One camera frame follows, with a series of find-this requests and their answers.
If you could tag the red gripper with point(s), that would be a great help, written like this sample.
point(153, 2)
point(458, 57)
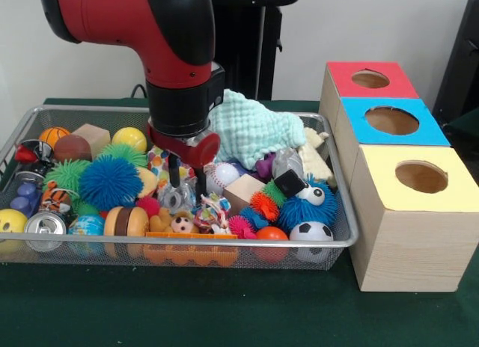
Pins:
point(185, 146)

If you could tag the clear plastic packet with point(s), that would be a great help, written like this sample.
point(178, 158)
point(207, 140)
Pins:
point(178, 201)

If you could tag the mint green cloth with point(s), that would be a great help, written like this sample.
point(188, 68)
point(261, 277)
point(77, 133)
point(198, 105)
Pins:
point(258, 130)

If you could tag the small wooden block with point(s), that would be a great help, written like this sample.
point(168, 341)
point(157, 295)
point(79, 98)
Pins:
point(91, 140)
point(245, 191)

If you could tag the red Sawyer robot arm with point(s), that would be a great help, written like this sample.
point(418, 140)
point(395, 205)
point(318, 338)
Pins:
point(142, 25)

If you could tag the clear mesh bin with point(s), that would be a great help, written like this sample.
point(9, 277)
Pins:
point(187, 253)

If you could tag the wooden box with three holes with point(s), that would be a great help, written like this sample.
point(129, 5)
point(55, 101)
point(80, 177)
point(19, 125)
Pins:
point(404, 242)

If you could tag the small white baseball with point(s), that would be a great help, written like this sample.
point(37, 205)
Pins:
point(223, 175)

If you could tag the orange plastic toy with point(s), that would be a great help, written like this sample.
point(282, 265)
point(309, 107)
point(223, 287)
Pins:
point(187, 238)

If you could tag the plain yellow ball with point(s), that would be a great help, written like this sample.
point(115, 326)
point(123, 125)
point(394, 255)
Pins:
point(130, 140)

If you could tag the brown burger toy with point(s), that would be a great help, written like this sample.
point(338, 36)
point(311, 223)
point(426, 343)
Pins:
point(127, 221)

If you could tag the large blue spiky ball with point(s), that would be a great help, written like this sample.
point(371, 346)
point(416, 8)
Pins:
point(110, 182)

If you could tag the small blue spiky ball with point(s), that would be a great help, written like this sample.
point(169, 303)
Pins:
point(299, 211)

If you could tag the small soccer ball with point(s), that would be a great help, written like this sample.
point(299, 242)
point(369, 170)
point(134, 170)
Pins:
point(310, 232)

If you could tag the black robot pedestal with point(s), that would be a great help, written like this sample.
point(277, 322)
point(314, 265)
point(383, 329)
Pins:
point(251, 55)

